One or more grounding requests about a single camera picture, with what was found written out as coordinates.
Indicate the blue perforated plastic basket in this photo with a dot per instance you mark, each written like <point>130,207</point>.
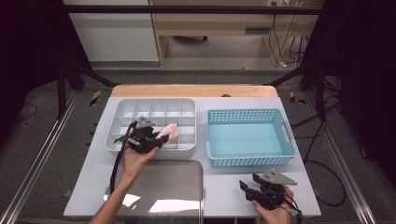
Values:
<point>246,137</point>

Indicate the white compartment organizer box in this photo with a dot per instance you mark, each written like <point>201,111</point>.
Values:
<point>183,109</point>

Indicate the grey desk label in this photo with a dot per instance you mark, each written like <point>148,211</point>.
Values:
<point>257,30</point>

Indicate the yellow and black tape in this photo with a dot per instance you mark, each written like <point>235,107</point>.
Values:
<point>294,98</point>
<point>95,98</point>

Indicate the white cabinet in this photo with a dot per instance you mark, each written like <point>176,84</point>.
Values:
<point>115,37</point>

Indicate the black curtain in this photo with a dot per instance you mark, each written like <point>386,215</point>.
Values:
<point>25,46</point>
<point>367,62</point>

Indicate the wooden desk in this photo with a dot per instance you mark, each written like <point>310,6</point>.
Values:
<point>218,23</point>

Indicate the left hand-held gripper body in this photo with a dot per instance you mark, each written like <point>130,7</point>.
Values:
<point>143,138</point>

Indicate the black frame strut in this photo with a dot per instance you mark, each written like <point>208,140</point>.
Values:
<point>289,75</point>
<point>93,74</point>

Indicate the person's right hand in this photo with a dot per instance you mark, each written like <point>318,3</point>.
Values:
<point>277,216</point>

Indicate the dark round table grommet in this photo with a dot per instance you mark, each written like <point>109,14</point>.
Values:
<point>226,95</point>

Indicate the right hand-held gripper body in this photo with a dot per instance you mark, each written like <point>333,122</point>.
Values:
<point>272,193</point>

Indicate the light wooden table board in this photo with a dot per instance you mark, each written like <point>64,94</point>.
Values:
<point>186,90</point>

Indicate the person's left hand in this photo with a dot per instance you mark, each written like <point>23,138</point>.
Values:
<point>135,163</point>

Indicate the black horizontal frame bar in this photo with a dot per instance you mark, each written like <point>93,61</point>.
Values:
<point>186,9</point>

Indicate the aluminium floor rail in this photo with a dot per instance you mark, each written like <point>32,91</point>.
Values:
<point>42,155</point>
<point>337,155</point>

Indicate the white power strip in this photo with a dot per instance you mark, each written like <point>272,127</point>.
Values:
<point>280,2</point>

